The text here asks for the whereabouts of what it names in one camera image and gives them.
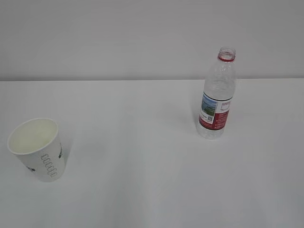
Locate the clear plastic water bottle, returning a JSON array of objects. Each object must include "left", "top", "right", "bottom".
[{"left": 197, "top": 47, "right": 236, "bottom": 140}]

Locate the white paper cup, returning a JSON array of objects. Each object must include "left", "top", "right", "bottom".
[{"left": 7, "top": 118, "right": 66, "bottom": 182}]

